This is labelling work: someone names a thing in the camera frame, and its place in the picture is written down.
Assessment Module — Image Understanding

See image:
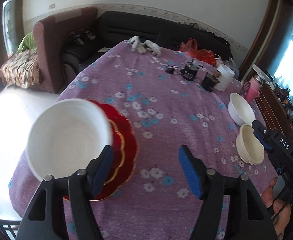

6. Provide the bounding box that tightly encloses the purple floral tablecloth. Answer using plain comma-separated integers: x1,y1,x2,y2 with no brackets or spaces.
8,39,279,240

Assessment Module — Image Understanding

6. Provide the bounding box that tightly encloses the small red gold-rimmed plate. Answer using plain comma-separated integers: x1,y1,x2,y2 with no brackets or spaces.
104,119,125,185

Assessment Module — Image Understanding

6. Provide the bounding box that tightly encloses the dark brown motor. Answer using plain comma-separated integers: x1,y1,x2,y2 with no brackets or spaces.
201,73,220,92

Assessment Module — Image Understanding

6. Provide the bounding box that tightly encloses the green cloth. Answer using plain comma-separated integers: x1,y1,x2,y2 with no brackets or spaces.
16,32,37,53

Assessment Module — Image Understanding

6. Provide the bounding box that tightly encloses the small black adapter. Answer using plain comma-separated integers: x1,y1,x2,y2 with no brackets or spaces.
165,66,175,75

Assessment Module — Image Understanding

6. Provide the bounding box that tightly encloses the person's right hand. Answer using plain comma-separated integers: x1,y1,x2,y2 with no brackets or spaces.
261,177,291,239

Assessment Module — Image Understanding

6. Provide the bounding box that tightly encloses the black sofa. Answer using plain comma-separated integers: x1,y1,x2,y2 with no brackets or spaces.
60,11,232,83

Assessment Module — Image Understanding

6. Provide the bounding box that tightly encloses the red plastic bag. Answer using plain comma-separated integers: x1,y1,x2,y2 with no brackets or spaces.
179,38,216,66

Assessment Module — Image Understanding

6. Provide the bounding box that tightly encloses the cream ribbed paper bowl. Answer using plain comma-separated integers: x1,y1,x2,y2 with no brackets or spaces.
236,124,265,165

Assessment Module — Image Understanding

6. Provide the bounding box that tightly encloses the large red scalloped plate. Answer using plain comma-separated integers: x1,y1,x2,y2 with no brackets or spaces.
62,99,140,202

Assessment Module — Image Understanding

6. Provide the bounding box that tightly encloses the maroon armchair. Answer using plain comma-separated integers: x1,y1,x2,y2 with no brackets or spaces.
31,7,98,93

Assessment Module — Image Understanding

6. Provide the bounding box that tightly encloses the white plastic jar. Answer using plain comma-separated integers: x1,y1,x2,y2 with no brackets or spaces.
215,64,235,92

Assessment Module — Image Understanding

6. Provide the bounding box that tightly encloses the leopard print blanket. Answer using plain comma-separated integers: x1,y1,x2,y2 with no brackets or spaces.
0,49,44,89

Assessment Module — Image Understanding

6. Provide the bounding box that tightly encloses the pink sleeved bottle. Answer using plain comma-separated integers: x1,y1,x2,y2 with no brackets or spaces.
242,74,264,103

